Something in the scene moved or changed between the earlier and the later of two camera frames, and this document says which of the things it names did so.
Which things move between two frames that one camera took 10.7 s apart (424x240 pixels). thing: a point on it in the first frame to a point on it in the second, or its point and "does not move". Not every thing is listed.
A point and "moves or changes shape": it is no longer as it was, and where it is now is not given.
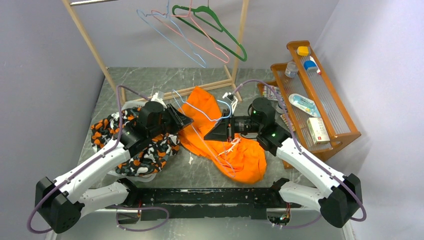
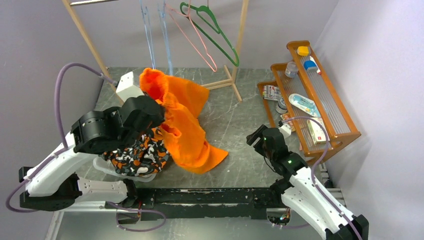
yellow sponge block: x=303 y=50 does not move
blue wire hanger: x=195 y=131 to x=152 y=56
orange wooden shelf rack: x=310 y=110 does not move
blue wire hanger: x=166 y=15 to x=163 y=20
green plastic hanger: x=208 y=9 to x=211 y=39
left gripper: x=178 y=121 to x=159 y=120
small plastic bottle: x=292 y=70 does not move
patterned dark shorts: x=150 y=159 does not move
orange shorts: x=241 y=158 to x=181 y=101
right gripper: x=221 y=131 to x=251 y=138
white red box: x=318 y=130 does not move
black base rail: x=160 y=203 does not move
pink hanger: x=191 y=18 moves or changes shape
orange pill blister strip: x=283 y=117 does not move
